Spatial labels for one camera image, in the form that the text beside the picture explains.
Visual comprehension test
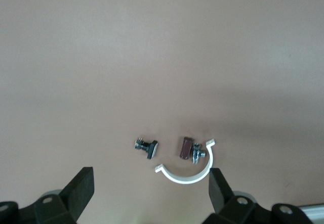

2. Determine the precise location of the small black button part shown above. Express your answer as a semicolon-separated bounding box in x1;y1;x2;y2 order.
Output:
133;137;160;160

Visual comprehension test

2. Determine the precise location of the silver aluminium rail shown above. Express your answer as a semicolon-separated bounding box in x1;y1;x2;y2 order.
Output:
300;204;324;224

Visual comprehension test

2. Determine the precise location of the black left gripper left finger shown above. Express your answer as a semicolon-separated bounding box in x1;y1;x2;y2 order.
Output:
34;167;95;224

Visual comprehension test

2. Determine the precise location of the brown block with metal screw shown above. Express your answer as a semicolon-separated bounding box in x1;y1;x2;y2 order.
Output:
177;136;207;164

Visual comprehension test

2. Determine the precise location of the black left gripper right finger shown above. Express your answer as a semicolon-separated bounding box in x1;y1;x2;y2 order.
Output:
205;167;256;224

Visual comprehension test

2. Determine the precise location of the white half ring clamp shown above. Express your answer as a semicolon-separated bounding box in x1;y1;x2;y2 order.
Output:
153;139;217;185

